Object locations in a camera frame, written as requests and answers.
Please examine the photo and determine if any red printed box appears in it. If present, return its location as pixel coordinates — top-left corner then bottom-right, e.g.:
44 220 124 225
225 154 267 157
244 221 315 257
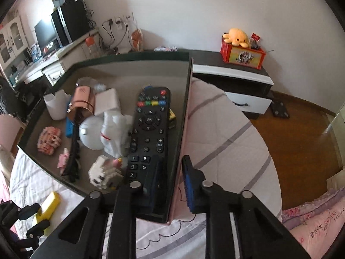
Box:
220 36 267 70

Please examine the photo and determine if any black white low cabinet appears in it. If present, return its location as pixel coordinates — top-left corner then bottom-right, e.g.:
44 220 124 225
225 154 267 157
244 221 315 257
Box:
189 49 275 120

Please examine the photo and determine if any black computer monitor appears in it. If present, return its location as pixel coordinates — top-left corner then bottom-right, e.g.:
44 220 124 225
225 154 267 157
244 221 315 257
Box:
34 19 59 50

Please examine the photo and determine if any black remote control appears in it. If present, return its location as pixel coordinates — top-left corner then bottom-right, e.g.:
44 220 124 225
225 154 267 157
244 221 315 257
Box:
122 86 172 214

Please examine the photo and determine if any white brick toy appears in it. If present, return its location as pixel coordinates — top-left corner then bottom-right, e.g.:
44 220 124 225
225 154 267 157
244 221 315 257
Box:
88 155 129 191

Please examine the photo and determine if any small pink brick toy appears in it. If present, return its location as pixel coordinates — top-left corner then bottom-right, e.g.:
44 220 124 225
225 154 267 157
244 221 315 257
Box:
58 147 70 174

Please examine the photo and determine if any black computer tower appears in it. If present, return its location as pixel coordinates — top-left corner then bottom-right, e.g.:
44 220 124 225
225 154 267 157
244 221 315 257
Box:
51 0 91 48

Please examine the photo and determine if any round table striped cloth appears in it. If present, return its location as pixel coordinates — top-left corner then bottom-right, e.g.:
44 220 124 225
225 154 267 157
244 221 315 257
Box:
9 77 282 259

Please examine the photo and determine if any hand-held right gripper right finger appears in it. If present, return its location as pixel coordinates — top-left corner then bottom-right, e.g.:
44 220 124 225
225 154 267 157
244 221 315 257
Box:
181 155 310 259

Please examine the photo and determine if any yellow plush octopus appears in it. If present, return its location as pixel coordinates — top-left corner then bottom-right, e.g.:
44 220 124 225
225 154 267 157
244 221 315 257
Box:
222 28 250 48

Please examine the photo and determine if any white cup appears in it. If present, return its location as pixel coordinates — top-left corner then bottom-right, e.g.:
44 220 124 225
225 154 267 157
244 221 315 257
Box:
44 90 72 121

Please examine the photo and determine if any orange capped bottle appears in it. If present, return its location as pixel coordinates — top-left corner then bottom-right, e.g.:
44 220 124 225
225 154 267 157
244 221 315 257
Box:
85 36 98 57

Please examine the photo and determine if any pink printed bedsheet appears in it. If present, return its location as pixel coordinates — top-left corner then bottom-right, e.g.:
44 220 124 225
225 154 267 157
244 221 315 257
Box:
282 189 345 259

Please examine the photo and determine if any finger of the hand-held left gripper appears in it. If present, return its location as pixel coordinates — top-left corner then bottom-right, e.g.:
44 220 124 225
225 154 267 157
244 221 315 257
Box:
17 204 41 221
25 219 51 238

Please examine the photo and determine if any orange anatomical model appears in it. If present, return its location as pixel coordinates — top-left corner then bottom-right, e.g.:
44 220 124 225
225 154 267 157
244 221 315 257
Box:
131 29 143 51

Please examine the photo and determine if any dark jacket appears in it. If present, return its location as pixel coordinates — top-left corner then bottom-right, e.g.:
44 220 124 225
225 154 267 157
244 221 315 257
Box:
0 76 17 117

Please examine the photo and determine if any white animal figurine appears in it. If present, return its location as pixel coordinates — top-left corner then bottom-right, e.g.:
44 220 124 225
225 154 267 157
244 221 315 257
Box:
100 111 133 159

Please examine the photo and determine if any rose gold jar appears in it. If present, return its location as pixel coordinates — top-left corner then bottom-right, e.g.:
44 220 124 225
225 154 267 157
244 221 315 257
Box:
66 86 96 126

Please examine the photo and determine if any black bathroom scale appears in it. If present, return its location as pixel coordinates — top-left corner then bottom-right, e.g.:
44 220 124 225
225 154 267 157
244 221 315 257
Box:
271 100 290 119

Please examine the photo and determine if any small yellow black item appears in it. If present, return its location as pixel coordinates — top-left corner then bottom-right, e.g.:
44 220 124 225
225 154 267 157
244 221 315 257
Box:
168 109 178 129

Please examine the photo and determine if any pink axolotl brick toy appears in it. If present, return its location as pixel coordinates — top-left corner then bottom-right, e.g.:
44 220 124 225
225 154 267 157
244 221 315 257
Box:
37 126 63 156

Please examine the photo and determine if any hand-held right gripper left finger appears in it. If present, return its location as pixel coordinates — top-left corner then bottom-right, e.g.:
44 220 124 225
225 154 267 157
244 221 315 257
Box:
30 155 165 259

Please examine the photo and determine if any white round ball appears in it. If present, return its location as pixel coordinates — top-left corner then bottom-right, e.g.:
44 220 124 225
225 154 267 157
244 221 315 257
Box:
79 115 105 151

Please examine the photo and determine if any white desk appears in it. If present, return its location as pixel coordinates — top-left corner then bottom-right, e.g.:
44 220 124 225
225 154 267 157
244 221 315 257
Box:
8 31 100 87

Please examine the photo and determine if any black power cable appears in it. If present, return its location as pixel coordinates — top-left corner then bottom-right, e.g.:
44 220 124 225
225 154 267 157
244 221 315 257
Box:
101 19 135 52

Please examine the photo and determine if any black office chair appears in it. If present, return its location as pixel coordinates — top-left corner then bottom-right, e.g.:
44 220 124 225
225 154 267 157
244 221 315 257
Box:
0 76 52 125

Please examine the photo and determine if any pink box with dark rim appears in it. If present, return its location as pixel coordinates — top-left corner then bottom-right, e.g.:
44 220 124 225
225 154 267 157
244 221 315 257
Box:
17 50 193 224

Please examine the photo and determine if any white glass-door cabinet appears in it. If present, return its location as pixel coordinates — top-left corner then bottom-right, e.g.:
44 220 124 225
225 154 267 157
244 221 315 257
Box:
0 15 29 65

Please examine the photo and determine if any yellow highlighter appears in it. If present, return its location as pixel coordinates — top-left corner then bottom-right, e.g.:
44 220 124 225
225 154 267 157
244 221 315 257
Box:
32 191 61 229

